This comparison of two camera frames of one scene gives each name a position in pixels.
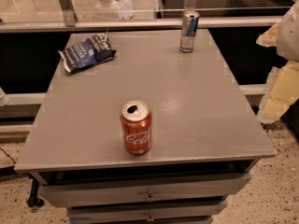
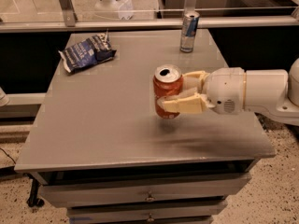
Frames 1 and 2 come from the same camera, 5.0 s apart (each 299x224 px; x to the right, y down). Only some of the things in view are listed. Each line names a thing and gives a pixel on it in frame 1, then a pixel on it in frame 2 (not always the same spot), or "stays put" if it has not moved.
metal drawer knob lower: x=150 y=219 stays put
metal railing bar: x=137 y=23 stays put
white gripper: x=289 y=36 -> x=224 y=89
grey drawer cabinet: x=206 y=140 stays put
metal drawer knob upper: x=149 y=198 stays put
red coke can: x=136 y=119 -> x=167 y=80
